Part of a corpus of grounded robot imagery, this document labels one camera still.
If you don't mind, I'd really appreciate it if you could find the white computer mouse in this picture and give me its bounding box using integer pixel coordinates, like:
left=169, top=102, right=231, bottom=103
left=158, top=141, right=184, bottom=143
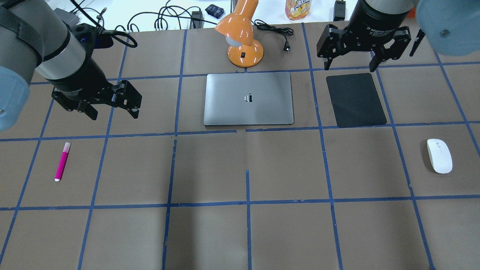
left=427, top=138, right=453, bottom=174

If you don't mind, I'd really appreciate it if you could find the black mousepad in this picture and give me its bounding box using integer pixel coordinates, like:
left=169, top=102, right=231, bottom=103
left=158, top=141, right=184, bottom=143
left=326, top=73, right=387, bottom=128

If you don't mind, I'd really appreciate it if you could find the black lamp power cord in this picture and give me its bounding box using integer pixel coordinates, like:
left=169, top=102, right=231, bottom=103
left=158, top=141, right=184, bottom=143
left=253, top=19, right=294, bottom=53

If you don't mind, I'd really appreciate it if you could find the orange desk lamp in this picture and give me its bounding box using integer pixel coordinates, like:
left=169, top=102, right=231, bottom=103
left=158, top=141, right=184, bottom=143
left=215, top=0, right=264, bottom=68

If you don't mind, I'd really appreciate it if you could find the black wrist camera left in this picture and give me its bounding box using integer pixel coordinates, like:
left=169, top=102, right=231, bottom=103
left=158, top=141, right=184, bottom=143
left=70, top=23, right=114, bottom=50

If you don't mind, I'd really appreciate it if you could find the dark blue cloth pouch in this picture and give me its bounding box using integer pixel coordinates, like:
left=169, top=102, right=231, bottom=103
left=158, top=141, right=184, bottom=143
left=205, top=4, right=225, bottom=19

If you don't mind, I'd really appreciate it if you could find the pink marker pen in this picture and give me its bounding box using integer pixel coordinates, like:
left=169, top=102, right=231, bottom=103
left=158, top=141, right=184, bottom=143
left=54, top=142, right=71, bottom=182

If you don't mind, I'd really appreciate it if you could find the black power adapter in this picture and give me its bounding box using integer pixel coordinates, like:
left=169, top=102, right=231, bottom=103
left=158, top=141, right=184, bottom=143
left=189, top=10, right=204, bottom=29

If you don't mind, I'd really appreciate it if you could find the silver closed laptop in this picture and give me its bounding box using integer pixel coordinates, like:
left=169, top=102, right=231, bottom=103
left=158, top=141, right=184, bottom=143
left=204, top=72, right=294, bottom=126

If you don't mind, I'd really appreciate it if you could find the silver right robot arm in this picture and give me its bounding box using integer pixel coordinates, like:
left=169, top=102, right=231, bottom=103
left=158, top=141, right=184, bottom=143
left=316, top=0, right=480, bottom=72

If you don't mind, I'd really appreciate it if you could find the orange snack bag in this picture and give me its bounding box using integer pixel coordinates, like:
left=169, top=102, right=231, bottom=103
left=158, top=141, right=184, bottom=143
left=285, top=0, right=312, bottom=21

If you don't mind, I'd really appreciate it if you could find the black cables bundle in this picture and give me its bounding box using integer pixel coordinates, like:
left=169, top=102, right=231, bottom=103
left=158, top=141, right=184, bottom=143
left=70, top=0, right=210, bottom=33

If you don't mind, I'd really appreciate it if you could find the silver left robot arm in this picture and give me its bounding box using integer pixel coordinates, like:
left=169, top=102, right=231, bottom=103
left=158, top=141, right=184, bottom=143
left=0, top=0, right=142, bottom=131

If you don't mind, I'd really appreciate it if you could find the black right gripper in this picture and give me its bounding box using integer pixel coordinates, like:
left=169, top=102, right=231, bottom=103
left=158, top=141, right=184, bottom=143
left=316, top=0, right=413, bottom=72

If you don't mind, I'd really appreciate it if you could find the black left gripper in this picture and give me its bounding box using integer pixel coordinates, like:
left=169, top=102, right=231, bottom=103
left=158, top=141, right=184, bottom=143
left=51, top=56, right=142, bottom=121

